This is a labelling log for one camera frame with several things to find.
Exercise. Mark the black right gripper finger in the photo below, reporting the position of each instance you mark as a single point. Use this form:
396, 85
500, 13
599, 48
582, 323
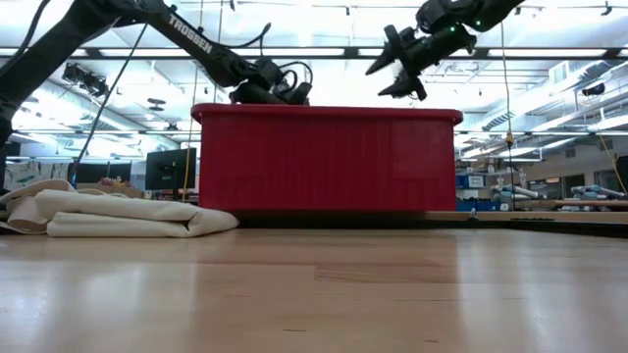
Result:
385, 61
404, 84

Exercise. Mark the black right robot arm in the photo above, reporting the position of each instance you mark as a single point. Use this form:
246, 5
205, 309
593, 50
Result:
486, 12

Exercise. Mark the pale blue background robot arm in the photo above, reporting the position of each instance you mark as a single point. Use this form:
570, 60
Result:
515, 191
596, 191

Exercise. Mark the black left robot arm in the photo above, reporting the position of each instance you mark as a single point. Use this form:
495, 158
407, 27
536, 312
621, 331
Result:
49, 54

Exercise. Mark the red plastic bin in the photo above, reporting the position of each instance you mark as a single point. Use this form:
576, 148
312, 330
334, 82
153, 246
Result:
319, 162

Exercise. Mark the black ceiling disc fixture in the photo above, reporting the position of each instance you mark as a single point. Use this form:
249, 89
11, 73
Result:
156, 103

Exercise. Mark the black computer monitor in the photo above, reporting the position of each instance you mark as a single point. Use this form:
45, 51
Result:
169, 169

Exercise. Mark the blue storage box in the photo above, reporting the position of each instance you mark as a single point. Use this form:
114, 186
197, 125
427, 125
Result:
471, 181

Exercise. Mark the small black ceiling device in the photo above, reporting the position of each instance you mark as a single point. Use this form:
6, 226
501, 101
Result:
593, 89

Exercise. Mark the brown cardboard box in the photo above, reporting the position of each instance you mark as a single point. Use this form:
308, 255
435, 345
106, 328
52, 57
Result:
122, 191

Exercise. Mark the colourful flower bunch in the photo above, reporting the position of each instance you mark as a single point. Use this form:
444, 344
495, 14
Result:
115, 182

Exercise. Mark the cream folded cloth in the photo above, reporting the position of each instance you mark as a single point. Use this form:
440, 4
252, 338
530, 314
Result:
122, 216

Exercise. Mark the patterned white board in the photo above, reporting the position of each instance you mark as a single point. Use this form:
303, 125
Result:
34, 174

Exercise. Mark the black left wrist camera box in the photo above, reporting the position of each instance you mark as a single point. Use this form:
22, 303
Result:
301, 94

